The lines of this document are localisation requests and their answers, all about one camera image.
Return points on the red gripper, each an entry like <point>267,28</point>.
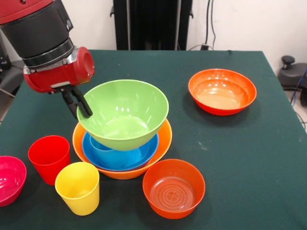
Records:
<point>60,75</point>

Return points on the large blue bowl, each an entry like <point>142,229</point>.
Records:
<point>86,153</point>

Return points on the green bowl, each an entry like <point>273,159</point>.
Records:
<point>129,107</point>

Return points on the blue cup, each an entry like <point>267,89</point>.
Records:
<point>108,155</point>

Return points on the small blue bowl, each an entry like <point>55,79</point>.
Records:
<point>141,155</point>

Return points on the large orange bowl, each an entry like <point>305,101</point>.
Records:
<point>124,175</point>

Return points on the pink bowl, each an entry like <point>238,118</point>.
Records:
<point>10,179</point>

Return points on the wide red bowl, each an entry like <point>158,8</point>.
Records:
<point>221,95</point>

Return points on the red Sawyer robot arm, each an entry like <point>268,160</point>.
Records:
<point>36,31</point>

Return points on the red cup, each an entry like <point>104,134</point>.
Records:
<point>49,165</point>

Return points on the black caster base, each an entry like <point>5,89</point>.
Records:
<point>291,74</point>
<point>12,74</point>

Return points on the yellow cup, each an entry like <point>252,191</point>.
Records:
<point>78,194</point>

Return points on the small red bowl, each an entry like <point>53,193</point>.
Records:
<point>173,175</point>

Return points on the dark green tablecloth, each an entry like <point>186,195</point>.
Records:
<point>216,203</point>

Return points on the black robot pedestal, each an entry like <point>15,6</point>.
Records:
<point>151,24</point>

